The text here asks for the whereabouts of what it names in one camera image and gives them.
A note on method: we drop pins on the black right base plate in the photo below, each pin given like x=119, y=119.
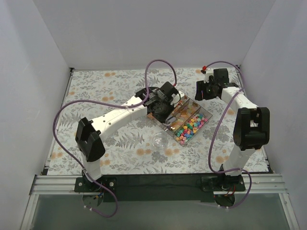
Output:
x=211, y=184

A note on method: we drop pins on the clear divided candy box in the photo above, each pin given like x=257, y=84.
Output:
x=191, y=118

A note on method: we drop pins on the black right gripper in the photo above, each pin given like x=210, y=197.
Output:
x=199, y=90

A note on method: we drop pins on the silver metal scoop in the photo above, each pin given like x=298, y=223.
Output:
x=170, y=120

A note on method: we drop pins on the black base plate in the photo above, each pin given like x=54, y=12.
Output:
x=211, y=184
x=82, y=184

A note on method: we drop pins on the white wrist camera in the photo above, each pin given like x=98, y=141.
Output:
x=207, y=72
x=176, y=100

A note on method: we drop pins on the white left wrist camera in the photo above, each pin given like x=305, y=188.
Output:
x=176, y=100

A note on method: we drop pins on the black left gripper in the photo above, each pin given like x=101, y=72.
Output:
x=171, y=119

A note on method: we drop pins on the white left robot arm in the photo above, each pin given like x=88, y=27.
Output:
x=92, y=133

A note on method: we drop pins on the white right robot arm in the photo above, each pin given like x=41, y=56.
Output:
x=252, y=125

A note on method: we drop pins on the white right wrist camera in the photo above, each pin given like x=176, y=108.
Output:
x=207, y=72

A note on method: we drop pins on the aluminium frame rail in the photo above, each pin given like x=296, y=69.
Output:
x=159, y=202

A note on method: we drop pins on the floral patterned table mat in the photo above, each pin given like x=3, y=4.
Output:
x=130, y=150

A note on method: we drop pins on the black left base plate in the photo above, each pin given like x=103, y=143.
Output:
x=82, y=184

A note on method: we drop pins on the clear glass jar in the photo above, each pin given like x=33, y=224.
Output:
x=160, y=141

